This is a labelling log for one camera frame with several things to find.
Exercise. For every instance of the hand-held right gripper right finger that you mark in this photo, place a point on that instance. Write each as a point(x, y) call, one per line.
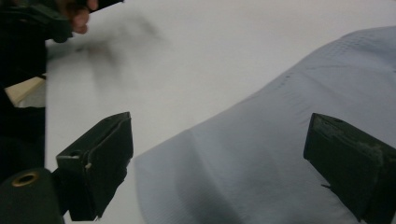
point(351, 168)

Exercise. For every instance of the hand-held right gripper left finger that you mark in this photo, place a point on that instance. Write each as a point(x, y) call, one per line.
point(96, 165)

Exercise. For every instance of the light blue tank top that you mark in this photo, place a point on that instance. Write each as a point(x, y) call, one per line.
point(249, 155)

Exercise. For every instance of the wooden table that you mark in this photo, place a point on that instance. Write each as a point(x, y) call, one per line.
point(23, 90)

